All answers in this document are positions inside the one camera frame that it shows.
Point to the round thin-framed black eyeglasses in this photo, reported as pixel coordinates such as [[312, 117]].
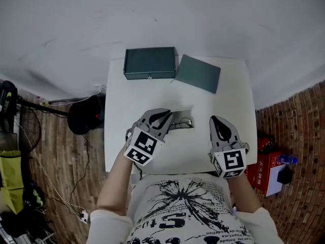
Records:
[[185, 122]]

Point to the white power strip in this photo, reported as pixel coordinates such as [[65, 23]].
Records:
[[84, 216]]

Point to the black floor fan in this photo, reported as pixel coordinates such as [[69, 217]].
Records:
[[83, 116]]

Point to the person's left forearm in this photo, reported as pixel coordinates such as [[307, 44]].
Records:
[[114, 182]]

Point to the black and green machine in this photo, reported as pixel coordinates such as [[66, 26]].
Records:
[[7, 103]]

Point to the dark green box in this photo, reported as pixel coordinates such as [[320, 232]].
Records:
[[149, 61]]

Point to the person's right forearm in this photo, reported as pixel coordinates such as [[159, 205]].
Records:
[[246, 194]]

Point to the red box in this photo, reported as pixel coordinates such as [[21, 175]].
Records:
[[259, 171]]

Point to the green and black bag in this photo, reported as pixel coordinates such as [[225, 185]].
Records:
[[38, 197]]

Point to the small black box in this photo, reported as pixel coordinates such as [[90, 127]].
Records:
[[285, 175]]

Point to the white printed shirt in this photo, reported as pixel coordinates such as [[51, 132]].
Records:
[[182, 212]]

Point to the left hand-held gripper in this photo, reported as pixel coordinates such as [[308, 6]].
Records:
[[142, 146]]

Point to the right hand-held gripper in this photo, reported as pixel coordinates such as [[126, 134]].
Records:
[[231, 161]]

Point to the dark green box lid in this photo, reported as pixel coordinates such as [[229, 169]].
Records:
[[198, 72]]

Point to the blue plastic bottle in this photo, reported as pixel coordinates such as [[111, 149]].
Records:
[[288, 159]]

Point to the white paper sheet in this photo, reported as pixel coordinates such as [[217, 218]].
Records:
[[274, 187]]

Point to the yellow-green cloth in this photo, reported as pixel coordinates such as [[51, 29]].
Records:
[[10, 182]]

